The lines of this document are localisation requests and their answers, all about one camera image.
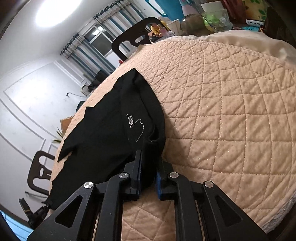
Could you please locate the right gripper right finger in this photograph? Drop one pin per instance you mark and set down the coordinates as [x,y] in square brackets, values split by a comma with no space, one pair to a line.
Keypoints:
[202,210]

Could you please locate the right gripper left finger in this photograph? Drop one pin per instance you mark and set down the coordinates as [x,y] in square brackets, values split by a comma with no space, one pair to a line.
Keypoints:
[93,211]

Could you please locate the black pants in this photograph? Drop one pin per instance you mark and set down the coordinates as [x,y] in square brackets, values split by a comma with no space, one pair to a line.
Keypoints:
[127,119]

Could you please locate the dark wooden chair left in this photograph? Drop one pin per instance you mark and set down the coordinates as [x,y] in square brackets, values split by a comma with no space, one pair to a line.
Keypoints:
[39,171]

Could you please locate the dark wooden chair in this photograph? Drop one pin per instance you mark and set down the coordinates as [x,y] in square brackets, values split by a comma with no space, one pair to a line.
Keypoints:
[135,35]
[39,171]

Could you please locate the green potted plant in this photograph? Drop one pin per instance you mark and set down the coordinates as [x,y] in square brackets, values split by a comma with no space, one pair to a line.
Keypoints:
[60,136]

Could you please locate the beige quilted bedspread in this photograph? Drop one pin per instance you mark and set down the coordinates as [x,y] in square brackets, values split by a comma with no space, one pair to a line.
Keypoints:
[229,103]

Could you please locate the striped curtain left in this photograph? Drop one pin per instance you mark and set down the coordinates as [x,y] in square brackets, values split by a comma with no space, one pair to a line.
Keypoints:
[86,57]

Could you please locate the striped curtain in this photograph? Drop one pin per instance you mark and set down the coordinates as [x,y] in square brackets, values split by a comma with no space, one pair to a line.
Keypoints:
[120,15]
[86,57]

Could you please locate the window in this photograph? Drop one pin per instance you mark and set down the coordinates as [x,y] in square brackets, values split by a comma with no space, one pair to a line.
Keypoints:
[99,38]

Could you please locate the dark wooden chair right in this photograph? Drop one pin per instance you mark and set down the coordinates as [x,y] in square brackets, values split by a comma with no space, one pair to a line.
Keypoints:
[135,35]

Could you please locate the striped curtain right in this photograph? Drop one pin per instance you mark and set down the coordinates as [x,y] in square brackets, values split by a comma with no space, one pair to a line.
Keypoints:
[120,15]

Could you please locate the round ceiling lamp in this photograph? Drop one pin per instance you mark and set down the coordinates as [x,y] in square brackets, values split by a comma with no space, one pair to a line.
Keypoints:
[53,12]

